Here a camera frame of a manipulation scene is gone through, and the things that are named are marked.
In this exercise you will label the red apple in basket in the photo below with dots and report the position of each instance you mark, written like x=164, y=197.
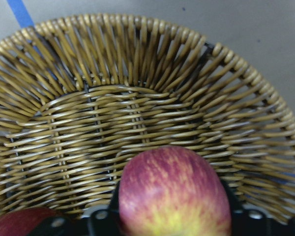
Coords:
x=22, y=222

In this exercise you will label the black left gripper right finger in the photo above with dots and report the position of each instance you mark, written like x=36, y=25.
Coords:
x=253, y=222

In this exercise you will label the wicker basket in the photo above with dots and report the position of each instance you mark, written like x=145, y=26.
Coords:
x=82, y=95

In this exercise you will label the red yellow transferred apple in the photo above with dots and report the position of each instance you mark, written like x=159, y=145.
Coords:
x=172, y=191

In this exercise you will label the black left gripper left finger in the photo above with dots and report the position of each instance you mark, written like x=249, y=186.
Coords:
x=103, y=221

